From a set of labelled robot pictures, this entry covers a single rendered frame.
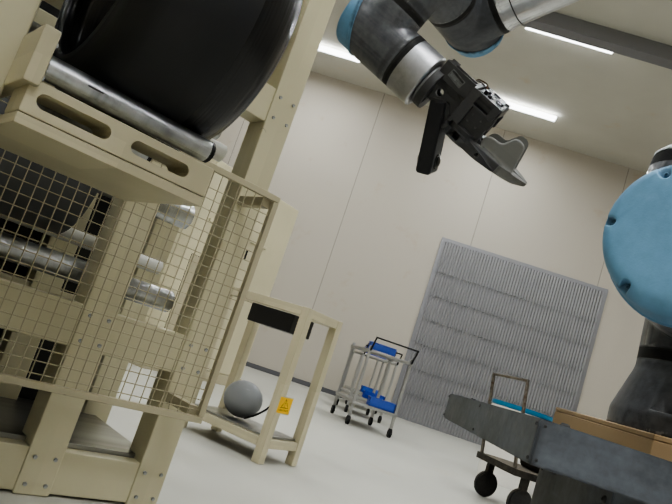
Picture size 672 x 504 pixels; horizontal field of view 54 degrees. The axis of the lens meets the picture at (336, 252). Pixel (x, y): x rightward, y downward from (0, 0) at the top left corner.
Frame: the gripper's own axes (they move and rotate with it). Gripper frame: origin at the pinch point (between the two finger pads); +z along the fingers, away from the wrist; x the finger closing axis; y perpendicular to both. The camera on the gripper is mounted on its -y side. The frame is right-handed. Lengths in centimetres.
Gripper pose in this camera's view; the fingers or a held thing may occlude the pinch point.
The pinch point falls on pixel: (516, 182)
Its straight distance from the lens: 104.8
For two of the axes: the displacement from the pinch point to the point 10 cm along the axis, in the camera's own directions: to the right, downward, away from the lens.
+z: 7.1, 6.9, -1.2
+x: 4.2, -2.8, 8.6
